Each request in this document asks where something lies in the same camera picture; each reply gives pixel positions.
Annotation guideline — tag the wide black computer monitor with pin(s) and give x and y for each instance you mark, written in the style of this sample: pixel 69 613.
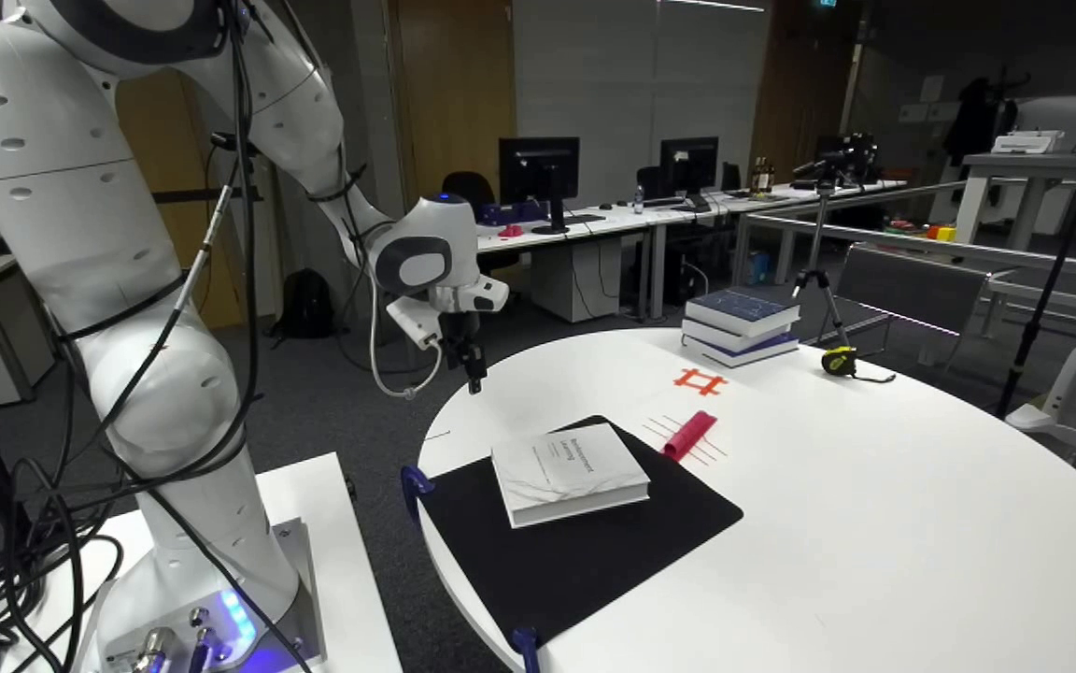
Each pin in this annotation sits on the wide black computer monitor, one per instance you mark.
pixel 538 171

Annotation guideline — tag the white robot stand table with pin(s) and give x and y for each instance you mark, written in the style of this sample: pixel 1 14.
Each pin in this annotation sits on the white robot stand table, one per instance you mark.
pixel 343 600

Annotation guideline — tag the narrow black computer monitor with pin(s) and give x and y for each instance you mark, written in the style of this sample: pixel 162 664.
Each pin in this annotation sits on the narrow black computer monitor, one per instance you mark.
pixel 688 161

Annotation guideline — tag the white book with blue spine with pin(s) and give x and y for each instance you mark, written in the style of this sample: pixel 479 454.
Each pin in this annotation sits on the white book with blue spine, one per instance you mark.
pixel 736 357

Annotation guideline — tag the grey metal frame enclosure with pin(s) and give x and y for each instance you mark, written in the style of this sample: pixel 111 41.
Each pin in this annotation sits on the grey metal frame enclosure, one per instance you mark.
pixel 911 237

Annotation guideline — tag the black camera tripod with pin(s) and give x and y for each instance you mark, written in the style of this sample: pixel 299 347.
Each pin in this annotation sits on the black camera tripod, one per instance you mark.
pixel 817 281

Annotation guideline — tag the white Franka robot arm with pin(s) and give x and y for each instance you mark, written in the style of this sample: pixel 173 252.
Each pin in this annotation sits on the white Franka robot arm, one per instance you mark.
pixel 66 190

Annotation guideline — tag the black camera on tripod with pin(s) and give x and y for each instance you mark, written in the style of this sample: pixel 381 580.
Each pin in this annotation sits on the black camera on tripod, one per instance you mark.
pixel 839 157

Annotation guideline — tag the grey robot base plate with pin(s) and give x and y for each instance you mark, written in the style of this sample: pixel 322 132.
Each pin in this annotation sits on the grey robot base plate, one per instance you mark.
pixel 260 621

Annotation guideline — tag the red marker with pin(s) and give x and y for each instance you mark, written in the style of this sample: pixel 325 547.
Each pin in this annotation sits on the red marker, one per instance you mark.
pixel 688 435

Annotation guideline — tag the black backpack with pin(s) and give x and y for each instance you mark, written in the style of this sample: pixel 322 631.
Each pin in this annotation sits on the black backpack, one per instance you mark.
pixel 307 304

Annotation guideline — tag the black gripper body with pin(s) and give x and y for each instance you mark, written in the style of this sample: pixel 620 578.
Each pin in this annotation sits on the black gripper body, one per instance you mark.
pixel 459 329

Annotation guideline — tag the dark blue hardcover book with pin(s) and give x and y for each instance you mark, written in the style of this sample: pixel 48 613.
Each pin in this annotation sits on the dark blue hardcover book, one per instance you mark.
pixel 746 304

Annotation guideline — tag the long white office desk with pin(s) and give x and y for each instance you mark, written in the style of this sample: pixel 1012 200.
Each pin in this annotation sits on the long white office desk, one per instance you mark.
pixel 626 223

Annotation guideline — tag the black office chair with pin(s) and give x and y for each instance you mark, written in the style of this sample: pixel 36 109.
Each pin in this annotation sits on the black office chair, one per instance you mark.
pixel 464 191

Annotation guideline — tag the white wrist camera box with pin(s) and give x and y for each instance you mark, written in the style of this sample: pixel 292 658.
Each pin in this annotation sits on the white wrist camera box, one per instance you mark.
pixel 412 323

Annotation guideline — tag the black rectangular mat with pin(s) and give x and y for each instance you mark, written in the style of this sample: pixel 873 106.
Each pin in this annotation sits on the black rectangular mat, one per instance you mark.
pixel 589 561

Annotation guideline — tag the yellow black tape measure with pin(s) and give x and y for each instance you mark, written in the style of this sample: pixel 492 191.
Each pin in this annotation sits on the yellow black tape measure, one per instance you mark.
pixel 839 359

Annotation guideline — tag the white paperback book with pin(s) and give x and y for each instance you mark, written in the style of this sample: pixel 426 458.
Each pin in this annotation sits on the white paperback book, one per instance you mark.
pixel 568 468

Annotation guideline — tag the blue tape strip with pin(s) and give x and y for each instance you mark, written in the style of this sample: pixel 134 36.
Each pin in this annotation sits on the blue tape strip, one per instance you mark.
pixel 412 480
pixel 525 648

